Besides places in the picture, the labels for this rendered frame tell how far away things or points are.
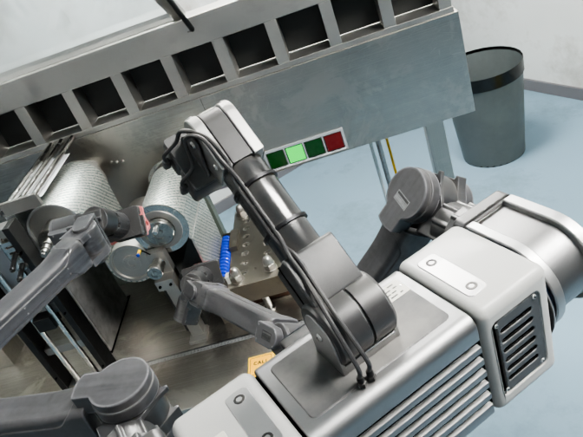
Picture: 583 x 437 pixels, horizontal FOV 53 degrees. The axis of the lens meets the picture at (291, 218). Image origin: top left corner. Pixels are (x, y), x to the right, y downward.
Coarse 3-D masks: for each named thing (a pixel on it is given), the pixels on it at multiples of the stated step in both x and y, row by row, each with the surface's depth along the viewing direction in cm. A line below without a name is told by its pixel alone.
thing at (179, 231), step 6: (150, 216) 149; (156, 216) 149; (162, 216) 149; (168, 216) 149; (174, 222) 150; (180, 228) 151; (174, 234) 152; (180, 234) 152; (144, 240) 153; (174, 240) 153; (156, 246) 154; (168, 246) 154
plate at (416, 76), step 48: (384, 48) 162; (432, 48) 162; (240, 96) 168; (288, 96) 168; (336, 96) 169; (384, 96) 169; (432, 96) 170; (96, 144) 174; (144, 144) 175; (0, 192) 182; (144, 192) 184
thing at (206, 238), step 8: (200, 200) 171; (200, 208) 169; (200, 216) 166; (208, 216) 174; (200, 224) 164; (208, 224) 172; (200, 232) 162; (208, 232) 170; (216, 232) 178; (192, 240) 154; (200, 240) 160; (208, 240) 167; (216, 240) 175; (200, 248) 158; (208, 248) 165; (216, 248) 173; (200, 256) 157; (208, 256) 163; (216, 256) 171
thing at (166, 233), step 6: (150, 222) 148; (156, 222) 148; (162, 222) 148; (168, 222) 149; (150, 228) 149; (162, 228) 149; (168, 228) 149; (150, 234) 150; (162, 234) 150; (168, 234) 150; (150, 240) 151; (156, 240) 151; (162, 240) 151; (168, 240) 151
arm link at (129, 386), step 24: (120, 360) 73; (144, 360) 72; (96, 384) 71; (120, 384) 69; (144, 384) 69; (0, 408) 76; (24, 408) 74; (48, 408) 73; (72, 408) 71; (96, 408) 68; (120, 408) 67; (144, 408) 69; (0, 432) 74; (24, 432) 73; (48, 432) 72; (72, 432) 72; (96, 432) 72
